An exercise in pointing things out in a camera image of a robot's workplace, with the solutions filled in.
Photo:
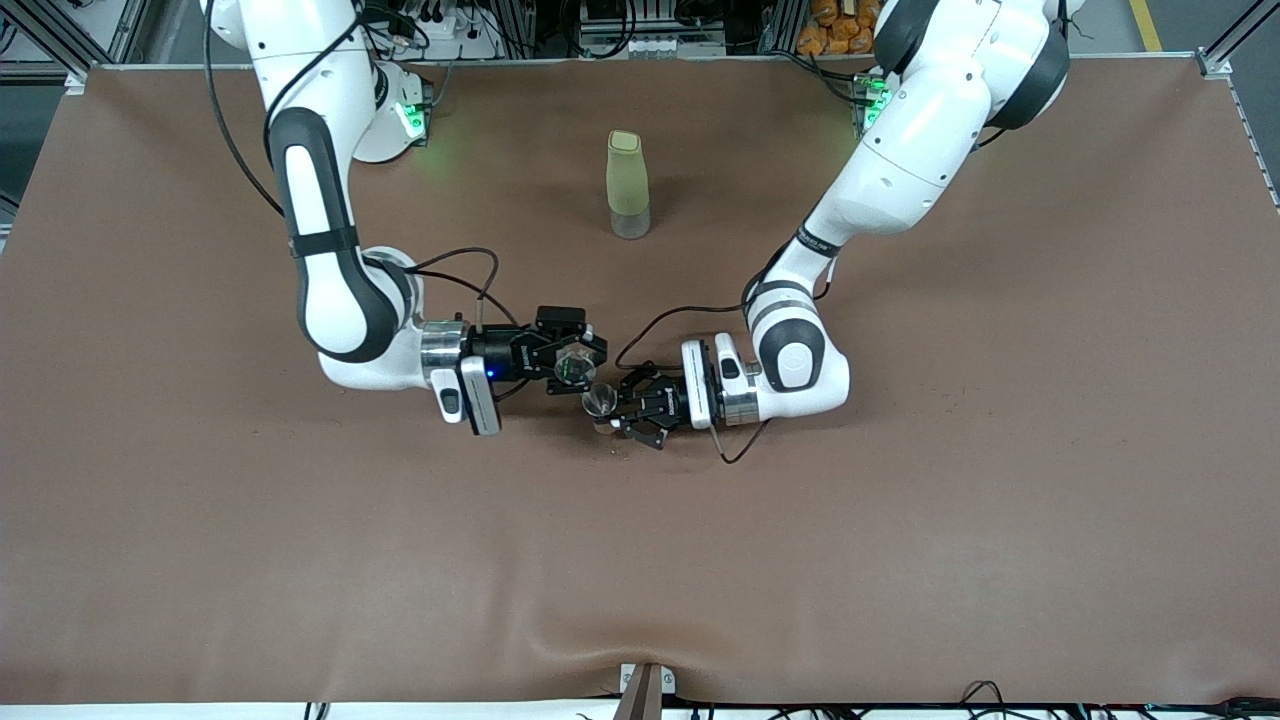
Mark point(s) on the white terminal block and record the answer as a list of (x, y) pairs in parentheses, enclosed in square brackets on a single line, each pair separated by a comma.
[(670, 47)]

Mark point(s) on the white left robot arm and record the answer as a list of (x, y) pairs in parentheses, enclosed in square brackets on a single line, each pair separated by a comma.
[(900, 170)]

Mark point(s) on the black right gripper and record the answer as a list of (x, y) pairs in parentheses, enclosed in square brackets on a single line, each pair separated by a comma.
[(496, 354)]

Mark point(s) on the brown table mat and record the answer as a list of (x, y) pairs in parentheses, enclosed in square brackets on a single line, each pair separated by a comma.
[(640, 560)]

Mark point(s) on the white power strip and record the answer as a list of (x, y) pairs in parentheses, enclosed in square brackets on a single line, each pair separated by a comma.
[(450, 30)]

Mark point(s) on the pile of orange bags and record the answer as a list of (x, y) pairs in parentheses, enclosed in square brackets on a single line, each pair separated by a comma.
[(840, 30)]

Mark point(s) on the white bracket with pole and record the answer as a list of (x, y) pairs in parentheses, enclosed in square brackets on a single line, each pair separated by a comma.
[(645, 685)]

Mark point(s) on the small clear glass beaker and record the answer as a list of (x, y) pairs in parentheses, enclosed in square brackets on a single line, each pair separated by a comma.
[(575, 365)]

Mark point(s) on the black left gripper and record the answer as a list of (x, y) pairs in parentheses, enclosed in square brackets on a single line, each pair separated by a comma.
[(667, 402)]

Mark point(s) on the steel double jigger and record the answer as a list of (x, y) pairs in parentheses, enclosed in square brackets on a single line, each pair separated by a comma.
[(600, 400)]

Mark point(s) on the green-sleeved bottle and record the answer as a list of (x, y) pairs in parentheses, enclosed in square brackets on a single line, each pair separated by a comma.
[(627, 180)]

